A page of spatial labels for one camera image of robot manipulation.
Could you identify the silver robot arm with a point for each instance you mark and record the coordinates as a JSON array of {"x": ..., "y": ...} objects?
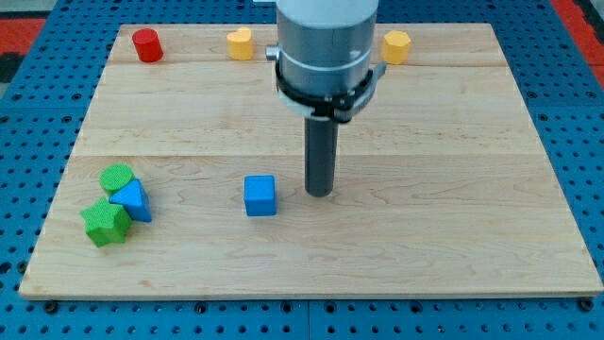
[{"x": 322, "y": 57}]

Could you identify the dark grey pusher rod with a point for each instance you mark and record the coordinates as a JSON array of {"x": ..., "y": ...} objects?
[{"x": 320, "y": 155}]

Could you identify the blue cube block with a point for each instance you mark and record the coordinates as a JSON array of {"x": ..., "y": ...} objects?
[{"x": 259, "y": 195}]

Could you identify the wooden board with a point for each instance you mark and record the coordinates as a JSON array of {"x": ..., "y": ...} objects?
[{"x": 443, "y": 188}]

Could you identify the yellow heart block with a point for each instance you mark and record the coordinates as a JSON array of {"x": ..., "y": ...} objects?
[{"x": 240, "y": 44}]

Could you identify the yellow octagon block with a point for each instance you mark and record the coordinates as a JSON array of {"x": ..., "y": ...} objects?
[{"x": 396, "y": 46}]

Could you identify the blue triangle block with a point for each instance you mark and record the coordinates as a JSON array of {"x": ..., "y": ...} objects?
[{"x": 135, "y": 200}]

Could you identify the green cylinder block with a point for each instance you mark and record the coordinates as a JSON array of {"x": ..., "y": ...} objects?
[{"x": 115, "y": 177}]

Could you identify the red cylinder block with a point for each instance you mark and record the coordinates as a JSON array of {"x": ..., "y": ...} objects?
[{"x": 147, "y": 45}]

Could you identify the green star block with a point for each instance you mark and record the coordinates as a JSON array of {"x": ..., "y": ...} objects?
[{"x": 106, "y": 223}]

